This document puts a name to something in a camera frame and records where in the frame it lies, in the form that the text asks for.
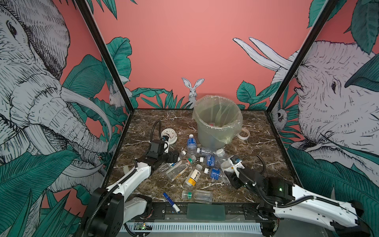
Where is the green red label clear bottle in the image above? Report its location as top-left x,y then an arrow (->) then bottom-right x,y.
165,155 -> 197,182

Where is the blue label mineral water bottle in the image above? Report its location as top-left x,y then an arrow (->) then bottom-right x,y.
204,167 -> 229,183

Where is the blue cap bottle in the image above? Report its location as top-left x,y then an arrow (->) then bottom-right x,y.
187,134 -> 197,155

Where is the yellow white label tea bottle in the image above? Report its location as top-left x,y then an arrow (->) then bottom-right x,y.
183,164 -> 203,190

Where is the small green band clear bottle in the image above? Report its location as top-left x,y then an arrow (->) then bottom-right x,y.
182,190 -> 213,204

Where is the clear unlabelled bottle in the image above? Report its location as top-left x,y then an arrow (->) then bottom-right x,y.
196,147 -> 218,157

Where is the Pocari Sweat blue label bottle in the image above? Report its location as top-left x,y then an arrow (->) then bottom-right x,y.
199,155 -> 221,168

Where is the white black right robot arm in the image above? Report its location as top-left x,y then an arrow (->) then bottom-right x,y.
225,168 -> 374,237

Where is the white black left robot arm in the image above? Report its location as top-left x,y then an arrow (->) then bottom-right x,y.
78,140 -> 180,237

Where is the grey mesh waste bin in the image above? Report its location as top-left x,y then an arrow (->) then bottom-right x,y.
193,95 -> 243,150

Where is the green plastic bin liner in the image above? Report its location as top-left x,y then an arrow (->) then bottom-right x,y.
192,94 -> 244,146

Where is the white round alarm clock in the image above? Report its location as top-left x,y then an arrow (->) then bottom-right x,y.
161,128 -> 178,145

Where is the white adhesive tape roll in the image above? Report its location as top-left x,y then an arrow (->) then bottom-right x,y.
237,128 -> 250,141

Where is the green rectangular pad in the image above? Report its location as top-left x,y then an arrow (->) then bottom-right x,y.
187,203 -> 226,221

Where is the blue white marker pen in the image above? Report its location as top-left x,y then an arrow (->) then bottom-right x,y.
163,193 -> 181,213

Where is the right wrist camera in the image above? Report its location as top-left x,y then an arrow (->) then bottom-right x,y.
229,156 -> 245,177

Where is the white slotted cable duct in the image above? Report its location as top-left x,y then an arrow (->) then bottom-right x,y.
126,222 -> 262,235

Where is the black right frame post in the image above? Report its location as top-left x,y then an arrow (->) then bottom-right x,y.
265,0 -> 339,114

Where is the black frame post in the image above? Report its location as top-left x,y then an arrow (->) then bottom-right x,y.
75,0 -> 134,113
265,0 -> 339,114

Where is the black left frame post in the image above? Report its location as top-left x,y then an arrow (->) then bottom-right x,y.
75,0 -> 134,113

